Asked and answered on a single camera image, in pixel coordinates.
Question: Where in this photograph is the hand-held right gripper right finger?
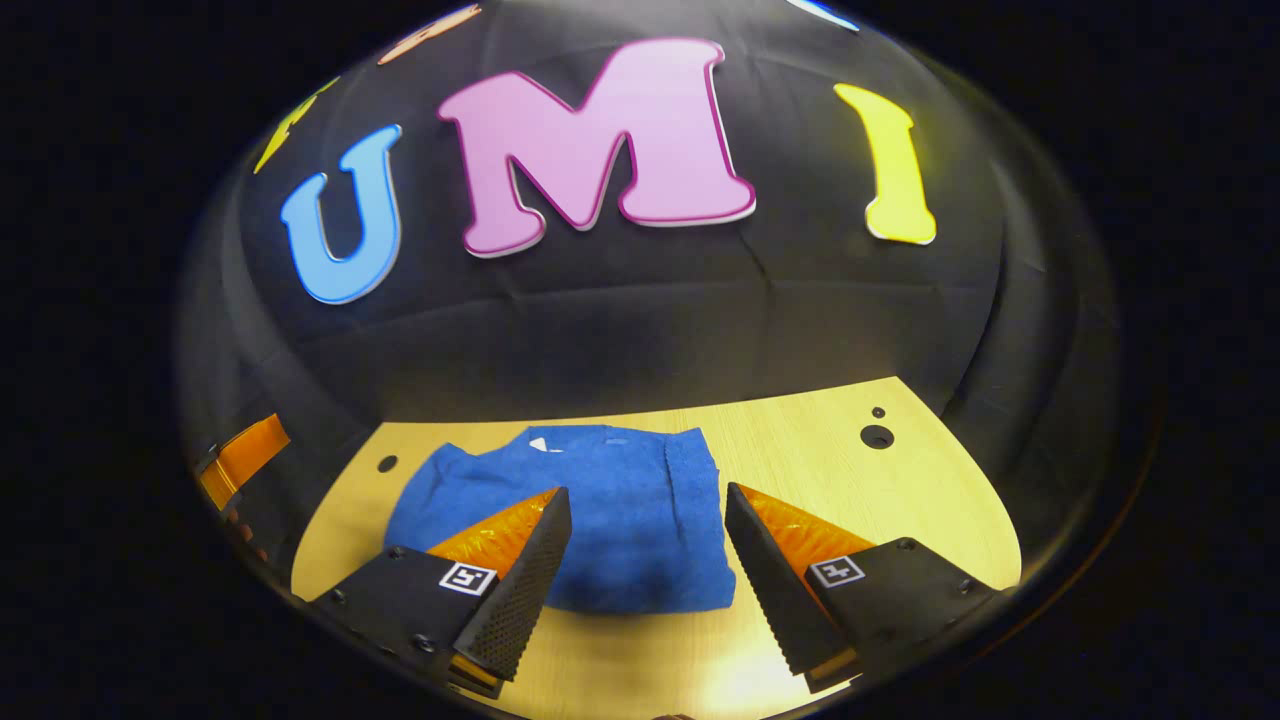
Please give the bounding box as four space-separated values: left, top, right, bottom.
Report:
724 481 1002 694

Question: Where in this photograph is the blue button shirt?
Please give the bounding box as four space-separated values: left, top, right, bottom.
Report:
385 424 738 616

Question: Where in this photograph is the black backdrop cloth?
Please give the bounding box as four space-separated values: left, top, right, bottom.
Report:
178 0 1119 601

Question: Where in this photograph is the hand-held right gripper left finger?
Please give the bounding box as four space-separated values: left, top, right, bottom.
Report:
308 486 574 701

